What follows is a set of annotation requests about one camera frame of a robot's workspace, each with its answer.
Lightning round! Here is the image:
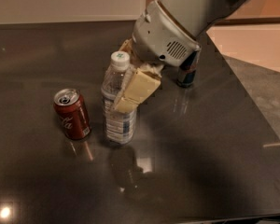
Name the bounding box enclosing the red coke can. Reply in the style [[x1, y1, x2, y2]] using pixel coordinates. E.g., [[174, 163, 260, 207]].
[[53, 89, 91, 140]]

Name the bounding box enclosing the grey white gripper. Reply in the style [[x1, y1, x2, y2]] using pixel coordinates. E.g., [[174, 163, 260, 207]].
[[112, 0, 201, 113]]

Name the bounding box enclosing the clear plastic water bottle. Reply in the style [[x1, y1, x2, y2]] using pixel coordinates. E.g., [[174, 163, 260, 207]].
[[101, 51, 137, 145]]

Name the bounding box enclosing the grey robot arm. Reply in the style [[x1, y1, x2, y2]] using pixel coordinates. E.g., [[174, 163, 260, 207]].
[[112, 0, 247, 113]]

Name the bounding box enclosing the dark blue energy drink can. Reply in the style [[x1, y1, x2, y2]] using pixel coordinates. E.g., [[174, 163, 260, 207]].
[[176, 51, 198, 88]]

